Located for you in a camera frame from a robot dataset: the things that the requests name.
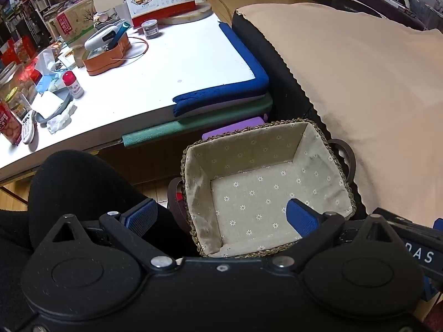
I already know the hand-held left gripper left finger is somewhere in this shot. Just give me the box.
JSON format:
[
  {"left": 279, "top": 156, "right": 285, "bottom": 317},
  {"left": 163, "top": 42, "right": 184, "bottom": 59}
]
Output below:
[{"left": 37, "top": 199, "right": 177, "bottom": 273}]

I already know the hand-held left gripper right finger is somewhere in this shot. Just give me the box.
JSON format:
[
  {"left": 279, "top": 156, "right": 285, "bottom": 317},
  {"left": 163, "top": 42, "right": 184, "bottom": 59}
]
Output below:
[{"left": 272, "top": 199, "right": 403, "bottom": 272}]

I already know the woven fabric-lined basket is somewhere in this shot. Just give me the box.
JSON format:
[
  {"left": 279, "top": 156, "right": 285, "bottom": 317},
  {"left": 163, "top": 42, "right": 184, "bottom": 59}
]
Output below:
[{"left": 168, "top": 118, "right": 357, "bottom": 259}]

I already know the purple foam pad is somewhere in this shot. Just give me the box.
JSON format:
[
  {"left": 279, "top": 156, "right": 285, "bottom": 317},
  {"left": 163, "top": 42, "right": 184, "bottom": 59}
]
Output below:
[{"left": 202, "top": 117, "right": 265, "bottom": 141}]

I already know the green foam edge guard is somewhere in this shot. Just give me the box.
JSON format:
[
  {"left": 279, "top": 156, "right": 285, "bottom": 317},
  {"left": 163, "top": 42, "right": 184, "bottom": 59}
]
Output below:
[{"left": 122, "top": 93, "right": 274, "bottom": 149}]

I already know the crumpled white tissue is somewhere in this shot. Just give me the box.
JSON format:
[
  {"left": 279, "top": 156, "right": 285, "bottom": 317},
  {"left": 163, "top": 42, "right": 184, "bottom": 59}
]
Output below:
[{"left": 47, "top": 102, "right": 77, "bottom": 135}]

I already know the grey round tray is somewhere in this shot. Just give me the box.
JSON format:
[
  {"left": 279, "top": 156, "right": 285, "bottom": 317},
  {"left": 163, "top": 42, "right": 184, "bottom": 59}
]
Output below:
[{"left": 33, "top": 90, "right": 75, "bottom": 123}]

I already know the white remote control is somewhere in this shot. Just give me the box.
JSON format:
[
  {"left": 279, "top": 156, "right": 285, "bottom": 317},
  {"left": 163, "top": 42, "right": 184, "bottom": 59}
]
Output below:
[{"left": 21, "top": 110, "right": 38, "bottom": 145}]

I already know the red-capped white bottle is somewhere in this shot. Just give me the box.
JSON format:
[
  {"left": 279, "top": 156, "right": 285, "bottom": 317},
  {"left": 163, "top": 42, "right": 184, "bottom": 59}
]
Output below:
[{"left": 62, "top": 71, "right": 84, "bottom": 99}]

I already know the blue folded cushion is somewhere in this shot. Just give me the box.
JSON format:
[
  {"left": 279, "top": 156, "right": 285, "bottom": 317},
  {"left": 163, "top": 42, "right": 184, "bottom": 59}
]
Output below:
[{"left": 172, "top": 22, "right": 270, "bottom": 117}]

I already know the orange leather tray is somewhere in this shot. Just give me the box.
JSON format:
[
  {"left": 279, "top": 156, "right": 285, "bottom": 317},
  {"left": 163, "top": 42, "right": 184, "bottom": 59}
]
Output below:
[{"left": 83, "top": 36, "right": 132, "bottom": 77}]

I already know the red snack can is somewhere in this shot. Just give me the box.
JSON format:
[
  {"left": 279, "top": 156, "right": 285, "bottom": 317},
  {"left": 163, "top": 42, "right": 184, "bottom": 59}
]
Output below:
[{"left": 0, "top": 98, "right": 22, "bottom": 145}]

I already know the light blue cloth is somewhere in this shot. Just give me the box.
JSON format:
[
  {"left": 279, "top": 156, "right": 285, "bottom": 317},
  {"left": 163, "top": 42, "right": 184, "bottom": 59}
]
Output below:
[{"left": 36, "top": 71, "right": 65, "bottom": 92}]

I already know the glass jar with yellow lid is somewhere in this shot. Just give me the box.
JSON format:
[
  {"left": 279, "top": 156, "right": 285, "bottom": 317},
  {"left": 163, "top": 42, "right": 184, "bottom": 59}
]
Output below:
[{"left": 5, "top": 86, "right": 30, "bottom": 118}]

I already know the white handheld device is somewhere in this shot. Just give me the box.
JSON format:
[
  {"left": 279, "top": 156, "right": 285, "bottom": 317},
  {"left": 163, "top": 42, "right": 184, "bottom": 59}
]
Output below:
[{"left": 84, "top": 21, "right": 127, "bottom": 51}]

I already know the blue pen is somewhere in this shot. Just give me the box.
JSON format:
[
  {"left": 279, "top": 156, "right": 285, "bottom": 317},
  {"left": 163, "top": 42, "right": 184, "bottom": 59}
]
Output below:
[{"left": 108, "top": 22, "right": 132, "bottom": 47}]

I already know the small grey jar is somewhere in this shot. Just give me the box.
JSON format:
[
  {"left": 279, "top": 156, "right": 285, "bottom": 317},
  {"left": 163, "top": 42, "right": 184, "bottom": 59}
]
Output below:
[{"left": 141, "top": 20, "right": 160, "bottom": 39}]

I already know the cardboard box with tree print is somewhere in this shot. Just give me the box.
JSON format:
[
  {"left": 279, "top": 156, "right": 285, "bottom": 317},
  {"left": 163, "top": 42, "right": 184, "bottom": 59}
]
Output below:
[{"left": 53, "top": 0, "right": 96, "bottom": 44}]

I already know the round wooden board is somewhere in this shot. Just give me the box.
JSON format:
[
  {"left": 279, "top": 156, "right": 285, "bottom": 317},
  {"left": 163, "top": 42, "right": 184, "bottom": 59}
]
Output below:
[{"left": 160, "top": 0, "right": 214, "bottom": 25}]

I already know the orange cord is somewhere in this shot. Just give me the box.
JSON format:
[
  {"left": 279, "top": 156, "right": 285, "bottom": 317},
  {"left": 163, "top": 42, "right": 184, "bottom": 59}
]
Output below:
[{"left": 119, "top": 36, "right": 149, "bottom": 64}]

